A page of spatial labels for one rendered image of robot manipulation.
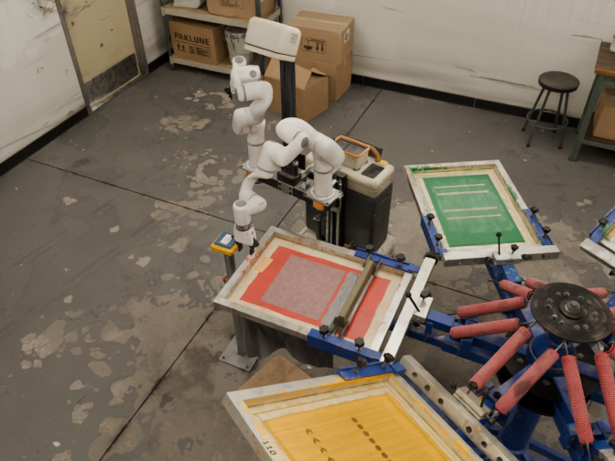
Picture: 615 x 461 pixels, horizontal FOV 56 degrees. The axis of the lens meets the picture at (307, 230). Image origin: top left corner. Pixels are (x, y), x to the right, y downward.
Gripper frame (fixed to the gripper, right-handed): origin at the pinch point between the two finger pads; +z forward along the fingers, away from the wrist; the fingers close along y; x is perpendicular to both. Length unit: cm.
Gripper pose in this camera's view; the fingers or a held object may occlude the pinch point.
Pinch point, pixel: (245, 249)
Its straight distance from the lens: 280.6
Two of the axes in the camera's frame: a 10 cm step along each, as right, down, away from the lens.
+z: 0.1, 7.5, 6.6
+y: -9.1, -2.7, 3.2
